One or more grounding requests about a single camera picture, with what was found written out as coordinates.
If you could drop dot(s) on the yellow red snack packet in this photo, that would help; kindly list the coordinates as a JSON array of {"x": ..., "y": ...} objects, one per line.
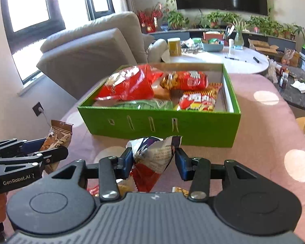
[{"x": 180, "y": 191}]

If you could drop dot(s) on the green cardboard box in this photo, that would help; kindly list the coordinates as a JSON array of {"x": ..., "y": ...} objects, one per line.
[{"x": 167, "y": 129}]

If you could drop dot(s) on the glass vase with plant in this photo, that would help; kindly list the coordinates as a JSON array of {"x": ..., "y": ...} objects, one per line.
[{"x": 239, "y": 39}]

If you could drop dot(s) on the large red snack bag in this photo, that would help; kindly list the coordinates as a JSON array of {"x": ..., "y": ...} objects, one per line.
[{"x": 127, "y": 83}]

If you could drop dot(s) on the red orange snack packet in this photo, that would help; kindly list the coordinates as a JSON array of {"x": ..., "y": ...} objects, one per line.
[{"x": 188, "y": 80}]

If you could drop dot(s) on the teal plastic basket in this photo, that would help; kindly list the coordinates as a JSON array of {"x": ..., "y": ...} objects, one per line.
[{"x": 213, "y": 46}]

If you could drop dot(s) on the dark-framed window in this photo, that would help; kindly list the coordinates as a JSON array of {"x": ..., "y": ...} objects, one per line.
[{"x": 35, "y": 10}]

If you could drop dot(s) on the dark brown snack packet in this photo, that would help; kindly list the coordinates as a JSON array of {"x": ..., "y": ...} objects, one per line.
[{"x": 167, "y": 92}]

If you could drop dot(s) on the open cardboard box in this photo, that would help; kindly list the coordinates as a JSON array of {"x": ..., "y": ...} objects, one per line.
[{"x": 264, "y": 47}]

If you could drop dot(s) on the white round table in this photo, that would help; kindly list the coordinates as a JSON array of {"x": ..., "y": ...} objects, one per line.
[{"x": 244, "y": 66}]

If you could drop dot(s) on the yellow canister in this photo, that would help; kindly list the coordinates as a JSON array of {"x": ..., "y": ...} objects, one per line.
[{"x": 174, "y": 47}]

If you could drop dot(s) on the person's left hand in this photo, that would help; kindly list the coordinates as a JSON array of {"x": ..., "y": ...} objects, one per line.
[{"x": 0, "y": 207}]

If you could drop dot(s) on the row of potted plants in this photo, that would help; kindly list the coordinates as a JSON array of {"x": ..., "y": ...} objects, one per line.
[{"x": 218, "y": 19}]

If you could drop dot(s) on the beige sofa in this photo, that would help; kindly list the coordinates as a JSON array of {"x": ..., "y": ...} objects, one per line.
[{"x": 91, "y": 50}]

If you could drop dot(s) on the grey media console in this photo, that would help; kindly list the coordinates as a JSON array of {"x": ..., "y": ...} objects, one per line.
[{"x": 193, "y": 34}]

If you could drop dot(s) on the black pen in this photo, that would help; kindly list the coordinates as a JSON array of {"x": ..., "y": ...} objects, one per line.
[{"x": 235, "y": 58}]

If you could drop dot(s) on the red striped-edge snack packet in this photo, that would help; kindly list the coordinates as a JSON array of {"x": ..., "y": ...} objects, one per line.
[{"x": 198, "y": 100}]

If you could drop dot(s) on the white red snack packet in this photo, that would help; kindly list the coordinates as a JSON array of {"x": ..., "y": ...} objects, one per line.
[{"x": 152, "y": 160}]

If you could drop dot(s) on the dark round coffee table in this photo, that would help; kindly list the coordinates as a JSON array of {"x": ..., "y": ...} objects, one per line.
[{"x": 300, "y": 99}]

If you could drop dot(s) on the white cup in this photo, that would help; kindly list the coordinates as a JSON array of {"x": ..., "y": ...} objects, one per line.
[{"x": 231, "y": 43}]

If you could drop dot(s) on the green snack packet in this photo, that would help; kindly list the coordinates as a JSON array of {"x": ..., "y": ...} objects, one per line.
[{"x": 144, "y": 104}]

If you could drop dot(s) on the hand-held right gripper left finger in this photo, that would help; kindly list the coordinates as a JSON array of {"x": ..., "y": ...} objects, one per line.
[{"x": 125, "y": 162}]

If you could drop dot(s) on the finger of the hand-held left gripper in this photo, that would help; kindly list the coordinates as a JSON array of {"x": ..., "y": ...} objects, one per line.
[
  {"x": 53, "y": 155},
  {"x": 31, "y": 144}
]

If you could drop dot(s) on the white cloth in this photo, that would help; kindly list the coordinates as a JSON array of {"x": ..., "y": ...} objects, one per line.
[{"x": 301, "y": 87}]

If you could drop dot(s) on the red flower decoration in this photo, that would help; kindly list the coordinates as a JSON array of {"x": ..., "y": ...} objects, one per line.
[{"x": 150, "y": 17}]

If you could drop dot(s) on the pink polka-dot tablecloth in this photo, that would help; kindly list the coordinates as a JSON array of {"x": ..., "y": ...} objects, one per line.
[{"x": 264, "y": 137}]

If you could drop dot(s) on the small glass jar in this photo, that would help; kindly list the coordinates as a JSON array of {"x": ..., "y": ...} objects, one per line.
[{"x": 284, "y": 80}]

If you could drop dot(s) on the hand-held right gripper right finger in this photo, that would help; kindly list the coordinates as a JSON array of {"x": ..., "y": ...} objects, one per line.
[{"x": 183, "y": 166}]

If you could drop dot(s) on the black marker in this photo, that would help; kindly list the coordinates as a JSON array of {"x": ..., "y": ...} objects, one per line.
[{"x": 256, "y": 59}]

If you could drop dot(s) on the grey wall outlet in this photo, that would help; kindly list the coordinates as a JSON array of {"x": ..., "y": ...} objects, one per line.
[{"x": 38, "y": 109}]

